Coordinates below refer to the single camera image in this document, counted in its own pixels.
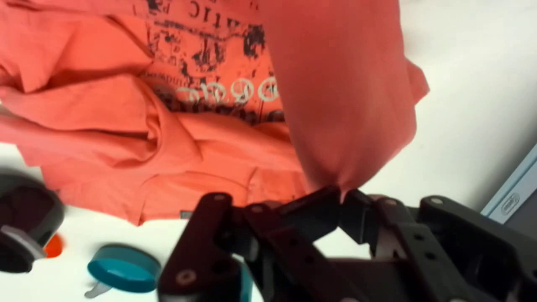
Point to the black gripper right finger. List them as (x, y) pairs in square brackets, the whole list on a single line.
[(447, 256)]

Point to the light blue toaster oven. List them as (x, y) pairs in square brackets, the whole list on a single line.
[(517, 189)]

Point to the small orange object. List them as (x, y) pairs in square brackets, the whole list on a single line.
[(54, 246)]

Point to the coral red printed sweatshirt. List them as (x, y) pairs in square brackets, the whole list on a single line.
[(336, 83)]

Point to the teal toy pot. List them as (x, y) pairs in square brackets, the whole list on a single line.
[(247, 285)]

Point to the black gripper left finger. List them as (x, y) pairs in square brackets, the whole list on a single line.
[(269, 251)]

